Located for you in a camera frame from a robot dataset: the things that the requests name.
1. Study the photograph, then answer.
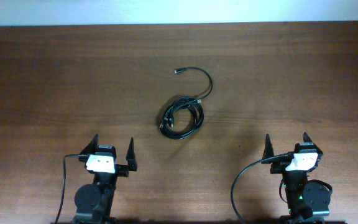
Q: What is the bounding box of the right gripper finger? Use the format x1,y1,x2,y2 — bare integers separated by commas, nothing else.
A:
262,134,274,159
303,132,313,144

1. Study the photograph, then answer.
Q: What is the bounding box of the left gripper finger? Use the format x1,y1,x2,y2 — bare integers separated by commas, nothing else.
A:
126,137,137,172
80,134,99,155

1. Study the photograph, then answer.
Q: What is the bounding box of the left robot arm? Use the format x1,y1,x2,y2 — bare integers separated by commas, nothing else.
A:
71,135,137,224

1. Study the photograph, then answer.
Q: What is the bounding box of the left camera cable black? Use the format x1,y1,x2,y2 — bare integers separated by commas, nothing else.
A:
54,154,87,224

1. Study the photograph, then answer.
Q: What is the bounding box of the camera cable black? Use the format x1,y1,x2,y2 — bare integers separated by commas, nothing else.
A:
230,151,295,224
54,154,87,224

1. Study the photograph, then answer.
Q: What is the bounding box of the right camera cable black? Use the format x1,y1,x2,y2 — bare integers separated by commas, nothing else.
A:
230,151,295,224

